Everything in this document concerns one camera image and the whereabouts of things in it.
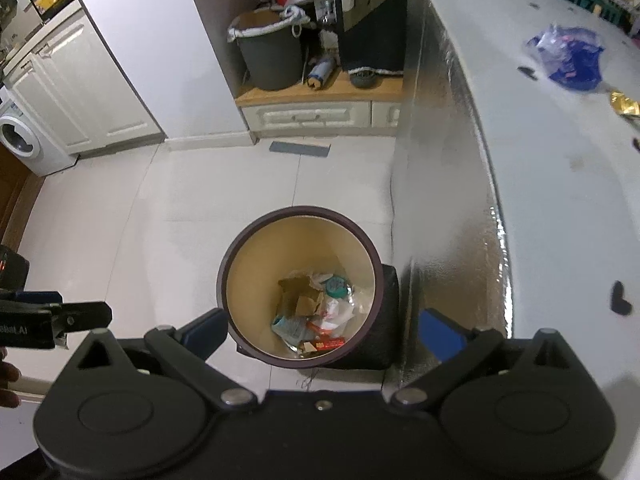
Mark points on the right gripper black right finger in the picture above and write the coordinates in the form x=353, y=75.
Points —
x=460, y=352

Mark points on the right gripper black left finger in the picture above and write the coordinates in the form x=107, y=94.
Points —
x=182, y=355

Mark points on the light blue snack wrapper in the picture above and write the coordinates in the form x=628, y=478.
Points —
x=291, y=329

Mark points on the red candy wrapper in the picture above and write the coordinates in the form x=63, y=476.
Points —
x=316, y=347

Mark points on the torn brown cardboard piece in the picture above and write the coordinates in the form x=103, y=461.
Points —
x=299, y=296

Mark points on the white plastic bag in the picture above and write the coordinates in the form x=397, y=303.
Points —
x=334, y=315

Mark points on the teal round lid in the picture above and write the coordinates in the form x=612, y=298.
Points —
x=337, y=287

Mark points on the gold foil wrapper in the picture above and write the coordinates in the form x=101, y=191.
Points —
x=623, y=106

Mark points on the blue transparent plastic bag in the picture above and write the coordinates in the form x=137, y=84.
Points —
x=569, y=56

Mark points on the dark grey trash bin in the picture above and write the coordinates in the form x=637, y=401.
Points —
x=269, y=41

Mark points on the brown round waste basket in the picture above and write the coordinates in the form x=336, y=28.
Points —
x=288, y=242

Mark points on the white washing machine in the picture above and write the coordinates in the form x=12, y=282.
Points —
x=28, y=142

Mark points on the grey floor mat strip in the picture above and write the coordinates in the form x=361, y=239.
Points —
x=300, y=149

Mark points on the white kitchen cabinet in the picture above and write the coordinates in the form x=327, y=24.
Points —
x=65, y=78

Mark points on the low wooden drawer bench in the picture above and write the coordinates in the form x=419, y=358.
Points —
x=337, y=109

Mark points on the small black bowl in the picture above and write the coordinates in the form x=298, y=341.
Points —
x=363, y=79

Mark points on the blue spray can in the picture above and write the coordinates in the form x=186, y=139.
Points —
x=321, y=72

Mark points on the black totoro cloth cover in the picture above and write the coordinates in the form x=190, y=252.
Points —
x=372, y=36

